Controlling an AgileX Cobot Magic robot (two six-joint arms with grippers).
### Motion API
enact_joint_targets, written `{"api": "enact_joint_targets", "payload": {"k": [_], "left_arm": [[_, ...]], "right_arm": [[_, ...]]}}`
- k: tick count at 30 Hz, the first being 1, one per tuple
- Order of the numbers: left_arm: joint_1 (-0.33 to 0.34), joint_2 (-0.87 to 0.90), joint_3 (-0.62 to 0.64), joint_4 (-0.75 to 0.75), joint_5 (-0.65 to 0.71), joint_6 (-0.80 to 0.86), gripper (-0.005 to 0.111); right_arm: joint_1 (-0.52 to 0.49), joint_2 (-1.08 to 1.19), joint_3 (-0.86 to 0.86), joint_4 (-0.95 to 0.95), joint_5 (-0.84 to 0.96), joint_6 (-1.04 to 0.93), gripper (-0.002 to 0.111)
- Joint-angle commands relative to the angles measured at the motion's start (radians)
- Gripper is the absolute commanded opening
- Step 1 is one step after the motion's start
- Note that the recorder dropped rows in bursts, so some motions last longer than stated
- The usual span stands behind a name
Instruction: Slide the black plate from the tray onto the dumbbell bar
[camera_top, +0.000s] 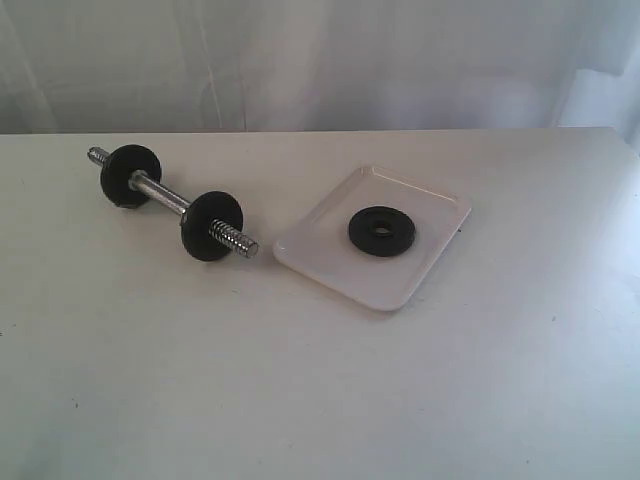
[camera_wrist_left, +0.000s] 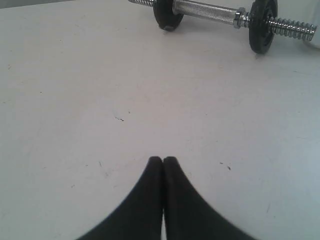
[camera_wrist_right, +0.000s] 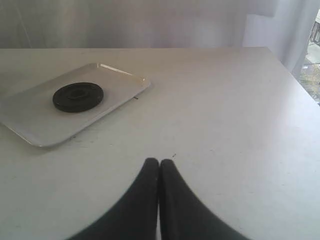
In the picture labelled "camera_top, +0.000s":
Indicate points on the black weight plate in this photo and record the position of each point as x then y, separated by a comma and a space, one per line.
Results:
381, 231
206, 211

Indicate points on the chrome threaded dumbbell bar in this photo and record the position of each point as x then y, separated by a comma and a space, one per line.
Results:
239, 243

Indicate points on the black round plastic disc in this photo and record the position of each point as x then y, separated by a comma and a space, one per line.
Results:
117, 172

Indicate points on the white rectangular plastic tray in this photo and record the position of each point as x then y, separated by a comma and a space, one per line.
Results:
318, 246

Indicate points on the white backdrop curtain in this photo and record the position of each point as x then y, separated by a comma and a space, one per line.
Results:
206, 66

